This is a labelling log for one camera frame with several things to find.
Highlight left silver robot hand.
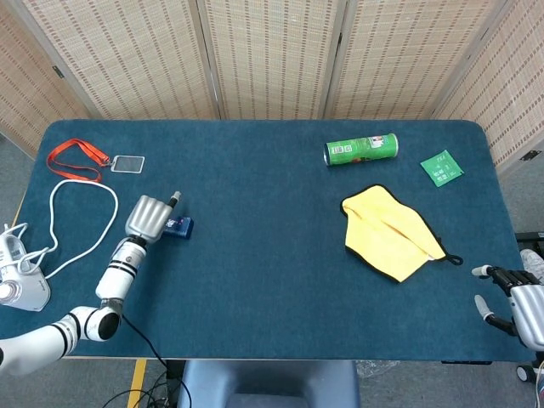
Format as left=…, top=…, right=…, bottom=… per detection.
left=124, top=190, right=183, bottom=246

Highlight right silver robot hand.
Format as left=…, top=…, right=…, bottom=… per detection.
left=471, top=265, right=544, bottom=352

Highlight blue and white box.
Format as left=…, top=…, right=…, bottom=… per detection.
left=161, top=215, right=196, bottom=241

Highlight grey speckled shoe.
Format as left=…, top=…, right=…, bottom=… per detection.
left=520, top=249, right=544, bottom=280

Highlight clear badge holder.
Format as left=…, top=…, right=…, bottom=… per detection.
left=110, top=155, right=146, bottom=175

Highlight teal table mat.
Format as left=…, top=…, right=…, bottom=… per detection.
left=10, top=119, right=522, bottom=362

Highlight white electric appliance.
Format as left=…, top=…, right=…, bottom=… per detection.
left=0, top=232, right=52, bottom=314

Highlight black table leg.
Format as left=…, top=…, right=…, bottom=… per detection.
left=166, top=360, right=184, bottom=408

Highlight yellow cloth black trim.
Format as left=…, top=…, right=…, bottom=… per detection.
left=339, top=183, right=464, bottom=285

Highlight green sachet packet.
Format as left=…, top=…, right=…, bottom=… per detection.
left=420, top=149, right=464, bottom=188

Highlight woven bamboo folding screen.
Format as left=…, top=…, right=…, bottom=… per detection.
left=0, top=0, right=544, bottom=171

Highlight blue chair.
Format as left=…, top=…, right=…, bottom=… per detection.
left=177, top=360, right=361, bottom=408

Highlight green chip can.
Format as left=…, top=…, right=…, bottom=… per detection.
left=324, top=133, right=400, bottom=168

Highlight white cable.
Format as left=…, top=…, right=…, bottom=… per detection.
left=2, top=178, right=119, bottom=281

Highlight orange lanyard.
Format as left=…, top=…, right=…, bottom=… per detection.
left=46, top=138, right=112, bottom=184

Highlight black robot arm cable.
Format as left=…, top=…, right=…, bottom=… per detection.
left=121, top=316, right=190, bottom=408

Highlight thin black floor cables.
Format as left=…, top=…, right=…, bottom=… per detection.
left=105, top=380, right=179, bottom=408

